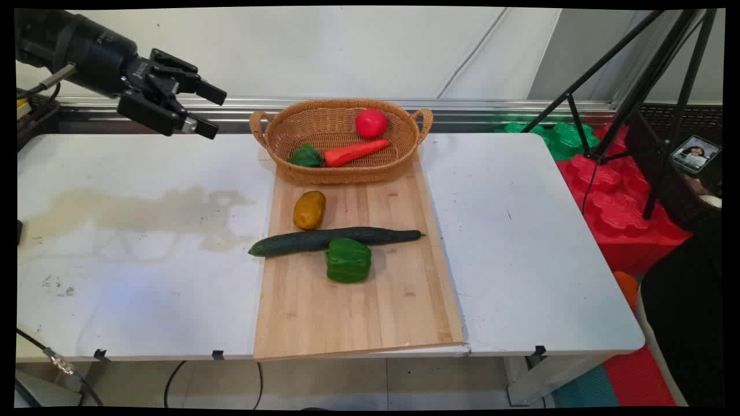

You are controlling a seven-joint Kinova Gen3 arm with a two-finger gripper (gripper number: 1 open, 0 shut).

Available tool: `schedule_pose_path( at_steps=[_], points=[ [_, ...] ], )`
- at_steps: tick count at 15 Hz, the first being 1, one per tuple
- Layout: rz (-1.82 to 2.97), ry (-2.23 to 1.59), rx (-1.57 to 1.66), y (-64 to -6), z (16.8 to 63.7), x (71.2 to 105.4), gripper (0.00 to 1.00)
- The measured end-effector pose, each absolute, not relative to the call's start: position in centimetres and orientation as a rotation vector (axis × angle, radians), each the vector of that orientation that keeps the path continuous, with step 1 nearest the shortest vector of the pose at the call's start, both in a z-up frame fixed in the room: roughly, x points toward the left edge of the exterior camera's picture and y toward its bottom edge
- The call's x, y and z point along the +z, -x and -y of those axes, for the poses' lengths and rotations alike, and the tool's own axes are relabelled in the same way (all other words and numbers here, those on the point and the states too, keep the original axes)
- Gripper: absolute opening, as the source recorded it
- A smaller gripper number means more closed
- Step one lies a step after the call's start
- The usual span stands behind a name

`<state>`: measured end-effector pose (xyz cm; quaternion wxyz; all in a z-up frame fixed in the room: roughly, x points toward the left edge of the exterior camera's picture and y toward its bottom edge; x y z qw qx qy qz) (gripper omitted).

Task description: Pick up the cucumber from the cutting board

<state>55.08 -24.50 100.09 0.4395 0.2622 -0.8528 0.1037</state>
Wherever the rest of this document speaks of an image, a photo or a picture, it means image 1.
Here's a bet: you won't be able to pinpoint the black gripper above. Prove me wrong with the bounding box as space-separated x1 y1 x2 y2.
14 9 227 140

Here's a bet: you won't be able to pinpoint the long dark green cucumber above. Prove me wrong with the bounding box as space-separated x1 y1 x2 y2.
249 226 426 258

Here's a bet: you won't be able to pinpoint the black equipment with yellow label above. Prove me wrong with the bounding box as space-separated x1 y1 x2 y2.
16 87 62 153

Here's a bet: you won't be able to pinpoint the woven wicker basket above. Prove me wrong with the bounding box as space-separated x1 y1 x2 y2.
249 98 434 185

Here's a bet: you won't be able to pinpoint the brown toy potato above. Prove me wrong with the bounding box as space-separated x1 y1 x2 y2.
293 191 327 231

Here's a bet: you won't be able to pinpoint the orange carrot with green top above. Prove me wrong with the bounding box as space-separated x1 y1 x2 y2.
287 139 391 169

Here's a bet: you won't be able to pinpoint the red toy tomato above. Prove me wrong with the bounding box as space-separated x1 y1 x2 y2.
355 108 389 139

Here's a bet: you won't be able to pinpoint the green bell pepper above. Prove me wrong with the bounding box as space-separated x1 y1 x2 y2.
325 238 372 284

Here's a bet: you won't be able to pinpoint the wooden cutting board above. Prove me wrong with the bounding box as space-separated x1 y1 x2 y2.
253 153 465 362

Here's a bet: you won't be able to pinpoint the green foam block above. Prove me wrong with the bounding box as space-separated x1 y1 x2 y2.
494 120 602 161

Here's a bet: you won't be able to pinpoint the red foam blocks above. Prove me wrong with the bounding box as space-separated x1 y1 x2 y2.
555 123 694 276

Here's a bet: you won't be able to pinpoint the white table leg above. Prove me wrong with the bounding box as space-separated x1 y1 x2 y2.
503 351 613 407

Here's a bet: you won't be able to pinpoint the black tripod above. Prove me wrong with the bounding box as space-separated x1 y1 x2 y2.
520 9 723 221

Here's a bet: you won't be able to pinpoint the teal floor mat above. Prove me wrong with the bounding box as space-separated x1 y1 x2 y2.
552 363 620 408

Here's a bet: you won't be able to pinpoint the black mesh panel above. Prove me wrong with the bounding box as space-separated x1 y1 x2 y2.
624 104 723 232

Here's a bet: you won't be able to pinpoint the smartphone on tripod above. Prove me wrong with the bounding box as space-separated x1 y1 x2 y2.
671 135 722 174

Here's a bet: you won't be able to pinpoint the red floor mat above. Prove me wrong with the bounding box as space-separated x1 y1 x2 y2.
604 346 677 407

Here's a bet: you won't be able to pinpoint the person in black clothes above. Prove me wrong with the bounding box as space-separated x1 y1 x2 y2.
639 196 724 408

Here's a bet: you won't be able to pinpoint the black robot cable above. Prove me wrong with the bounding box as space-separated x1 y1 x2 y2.
16 62 77 100

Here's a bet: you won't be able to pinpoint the cable with metal connector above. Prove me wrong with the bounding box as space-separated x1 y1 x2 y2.
16 328 103 407

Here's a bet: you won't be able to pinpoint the aluminium wall rail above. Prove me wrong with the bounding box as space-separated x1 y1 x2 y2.
57 96 617 135

